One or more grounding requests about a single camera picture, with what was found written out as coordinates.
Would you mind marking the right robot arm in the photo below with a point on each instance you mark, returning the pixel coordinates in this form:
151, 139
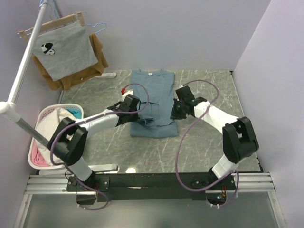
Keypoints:
238, 137

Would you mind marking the black mounting beam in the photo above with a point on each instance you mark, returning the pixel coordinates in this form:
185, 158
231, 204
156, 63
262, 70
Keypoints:
151, 186

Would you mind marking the white clothes rack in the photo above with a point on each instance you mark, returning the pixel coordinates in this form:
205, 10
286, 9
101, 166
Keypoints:
20, 84

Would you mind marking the white perforated laundry basket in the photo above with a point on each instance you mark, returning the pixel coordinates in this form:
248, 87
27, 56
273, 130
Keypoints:
46, 111

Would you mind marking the aluminium rail frame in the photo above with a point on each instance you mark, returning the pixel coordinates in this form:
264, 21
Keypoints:
57, 184

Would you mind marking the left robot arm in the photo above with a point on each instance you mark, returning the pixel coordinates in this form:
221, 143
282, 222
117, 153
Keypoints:
69, 139

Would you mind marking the teal garment in basket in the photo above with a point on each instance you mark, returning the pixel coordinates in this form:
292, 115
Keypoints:
75, 112

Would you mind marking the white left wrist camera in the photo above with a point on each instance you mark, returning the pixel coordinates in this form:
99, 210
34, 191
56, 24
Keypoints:
126, 92

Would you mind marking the grey panda t shirt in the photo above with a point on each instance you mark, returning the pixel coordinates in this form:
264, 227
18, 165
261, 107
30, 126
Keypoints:
65, 51

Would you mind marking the blue wire hanger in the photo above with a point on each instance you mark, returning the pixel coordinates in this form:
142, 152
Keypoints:
56, 13

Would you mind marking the brown hanging shirt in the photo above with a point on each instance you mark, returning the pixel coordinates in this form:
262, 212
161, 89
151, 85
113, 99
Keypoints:
79, 77

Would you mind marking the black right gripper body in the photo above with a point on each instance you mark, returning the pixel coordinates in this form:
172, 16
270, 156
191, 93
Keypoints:
178, 112

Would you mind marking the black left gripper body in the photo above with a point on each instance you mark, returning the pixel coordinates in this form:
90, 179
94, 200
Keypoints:
133, 117

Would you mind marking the blue t shirt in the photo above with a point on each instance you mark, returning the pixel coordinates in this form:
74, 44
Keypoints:
155, 91

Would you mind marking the wooden clip hanger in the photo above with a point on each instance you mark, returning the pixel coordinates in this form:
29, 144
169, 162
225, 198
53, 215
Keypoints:
54, 24

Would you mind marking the pink garment in basket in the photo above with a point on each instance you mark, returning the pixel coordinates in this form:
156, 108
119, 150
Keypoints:
36, 157

